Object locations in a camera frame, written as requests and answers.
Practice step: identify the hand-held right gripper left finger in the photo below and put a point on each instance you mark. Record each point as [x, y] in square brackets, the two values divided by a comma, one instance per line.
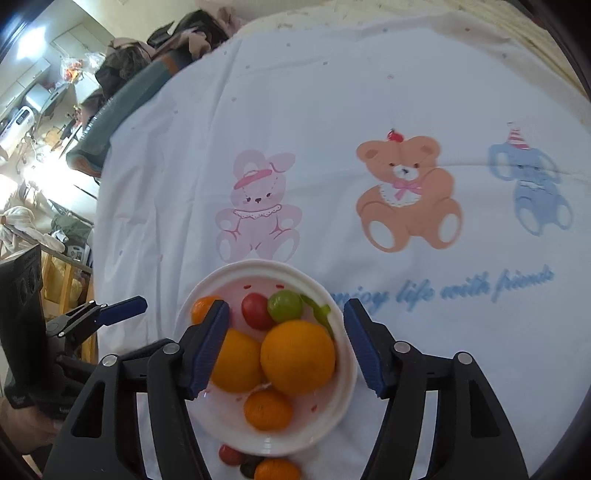
[210, 350]

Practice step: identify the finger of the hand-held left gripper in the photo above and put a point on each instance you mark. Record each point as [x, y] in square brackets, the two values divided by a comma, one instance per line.
[143, 347]
[124, 308]

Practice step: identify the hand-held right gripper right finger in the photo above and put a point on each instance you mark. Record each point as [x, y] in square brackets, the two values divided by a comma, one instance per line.
[364, 353]

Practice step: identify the small tangerine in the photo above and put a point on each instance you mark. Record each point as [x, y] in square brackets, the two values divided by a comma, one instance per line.
[268, 409]
[277, 470]
[238, 360]
[203, 309]

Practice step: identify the pink strawberry bowl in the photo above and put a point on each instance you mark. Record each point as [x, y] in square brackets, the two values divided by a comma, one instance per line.
[268, 355]

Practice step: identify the red cherry tomato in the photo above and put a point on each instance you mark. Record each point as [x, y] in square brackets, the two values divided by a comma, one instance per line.
[231, 455]
[256, 311]

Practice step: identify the large orange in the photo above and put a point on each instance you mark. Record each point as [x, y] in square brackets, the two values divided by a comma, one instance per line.
[298, 357]

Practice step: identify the green grape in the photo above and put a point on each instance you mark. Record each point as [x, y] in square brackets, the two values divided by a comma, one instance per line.
[284, 305]

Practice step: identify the dark purple grape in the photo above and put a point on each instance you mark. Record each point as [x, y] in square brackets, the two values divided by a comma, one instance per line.
[249, 468]

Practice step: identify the person's left hand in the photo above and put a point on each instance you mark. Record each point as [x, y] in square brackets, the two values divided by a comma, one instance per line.
[27, 427]

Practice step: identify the wooden chair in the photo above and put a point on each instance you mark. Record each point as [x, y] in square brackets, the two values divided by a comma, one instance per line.
[64, 286]

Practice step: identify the white crumpled cloth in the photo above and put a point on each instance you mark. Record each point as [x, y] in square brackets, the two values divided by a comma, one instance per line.
[23, 226]

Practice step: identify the grey-green folded blanket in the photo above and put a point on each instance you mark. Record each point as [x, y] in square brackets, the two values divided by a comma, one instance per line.
[115, 115]

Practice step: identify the white printed bedsheet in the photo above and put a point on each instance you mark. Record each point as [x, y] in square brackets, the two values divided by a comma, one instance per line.
[369, 115]

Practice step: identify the hanging plastic bags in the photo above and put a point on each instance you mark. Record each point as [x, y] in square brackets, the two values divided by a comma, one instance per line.
[81, 67]

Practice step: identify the pile of clothes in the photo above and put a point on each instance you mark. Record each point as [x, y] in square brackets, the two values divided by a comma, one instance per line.
[147, 41]

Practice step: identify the cream patterned quilt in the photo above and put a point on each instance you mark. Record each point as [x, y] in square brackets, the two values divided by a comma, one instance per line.
[461, 9]

